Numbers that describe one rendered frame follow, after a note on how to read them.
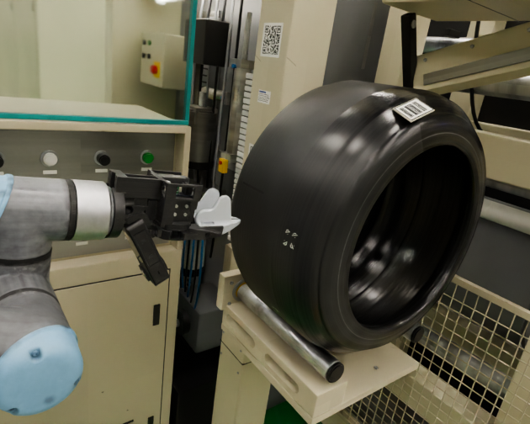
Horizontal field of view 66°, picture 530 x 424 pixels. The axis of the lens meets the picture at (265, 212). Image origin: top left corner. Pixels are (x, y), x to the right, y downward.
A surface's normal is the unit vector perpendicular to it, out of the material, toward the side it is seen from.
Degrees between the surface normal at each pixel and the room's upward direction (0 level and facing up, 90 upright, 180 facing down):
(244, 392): 90
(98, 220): 87
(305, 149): 55
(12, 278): 9
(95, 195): 44
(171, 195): 90
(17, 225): 92
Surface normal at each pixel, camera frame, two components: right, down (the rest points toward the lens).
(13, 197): 0.61, -0.23
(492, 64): -0.80, 0.09
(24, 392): 0.60, 0.34
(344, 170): -0.05, -0.09
